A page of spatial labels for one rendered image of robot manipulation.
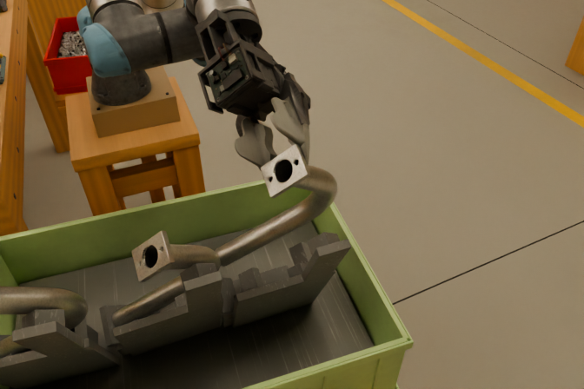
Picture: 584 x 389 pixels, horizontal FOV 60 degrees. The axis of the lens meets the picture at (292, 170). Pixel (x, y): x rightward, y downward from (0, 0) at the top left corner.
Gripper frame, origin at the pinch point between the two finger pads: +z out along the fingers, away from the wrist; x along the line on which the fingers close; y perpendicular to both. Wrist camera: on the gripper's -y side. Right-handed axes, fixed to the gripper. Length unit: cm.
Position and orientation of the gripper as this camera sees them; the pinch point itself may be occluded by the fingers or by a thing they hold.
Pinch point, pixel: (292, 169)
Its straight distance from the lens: 57.9
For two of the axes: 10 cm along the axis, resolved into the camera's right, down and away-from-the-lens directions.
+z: 3.2, 8.7, -3.9
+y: -5.7, -1.5, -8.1
